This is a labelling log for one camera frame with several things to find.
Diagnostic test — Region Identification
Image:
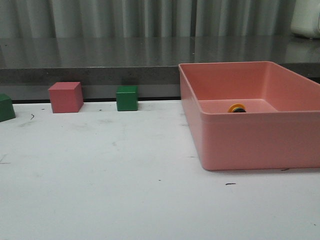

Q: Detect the yellow push button switch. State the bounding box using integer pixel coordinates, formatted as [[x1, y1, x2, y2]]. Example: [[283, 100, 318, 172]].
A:
[[228, 103, 247, 113]]

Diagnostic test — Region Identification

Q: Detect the green cube block centre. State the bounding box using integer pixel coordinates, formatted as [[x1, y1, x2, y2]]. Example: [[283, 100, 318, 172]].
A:
[[116, 85, 138, 112]]

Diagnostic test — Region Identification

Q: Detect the green cube block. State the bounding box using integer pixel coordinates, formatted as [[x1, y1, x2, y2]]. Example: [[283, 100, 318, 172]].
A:
[[0, 93, 16, 122], [116, 85, 138, 112]]

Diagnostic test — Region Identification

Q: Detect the pink cube block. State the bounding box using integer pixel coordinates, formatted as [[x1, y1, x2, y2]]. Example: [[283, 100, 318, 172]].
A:
[[48, 82, 84, 114]]

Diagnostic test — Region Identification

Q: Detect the pink plastic bin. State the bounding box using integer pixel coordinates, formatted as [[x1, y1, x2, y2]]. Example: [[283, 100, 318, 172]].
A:
[[179, 61, 320, 171]]

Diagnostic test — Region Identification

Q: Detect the green cube block left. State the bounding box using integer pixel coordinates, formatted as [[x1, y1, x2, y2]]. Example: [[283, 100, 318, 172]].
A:
[[0, 93, 16, 122]]

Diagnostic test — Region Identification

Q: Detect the grey curtain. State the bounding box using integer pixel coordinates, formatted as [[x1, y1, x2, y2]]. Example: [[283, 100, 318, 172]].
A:
[[0, 0, 296, 38]]

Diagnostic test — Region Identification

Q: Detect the white appliance in background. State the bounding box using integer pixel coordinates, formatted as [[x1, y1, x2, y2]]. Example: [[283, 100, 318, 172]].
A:
[[290, 0, 320, 39]]

